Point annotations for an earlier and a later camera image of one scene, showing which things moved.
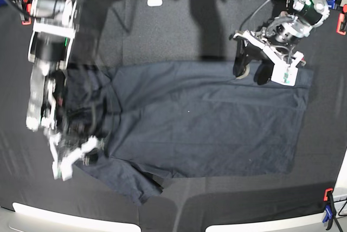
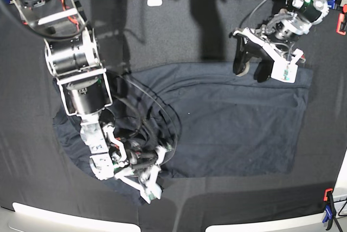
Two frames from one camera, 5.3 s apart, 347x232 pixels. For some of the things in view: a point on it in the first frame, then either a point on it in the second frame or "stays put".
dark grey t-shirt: [148, 123] stays put
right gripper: [282, 33] stays put
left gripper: [78, 132] → [143, 155]
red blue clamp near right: [330, 208] stays put
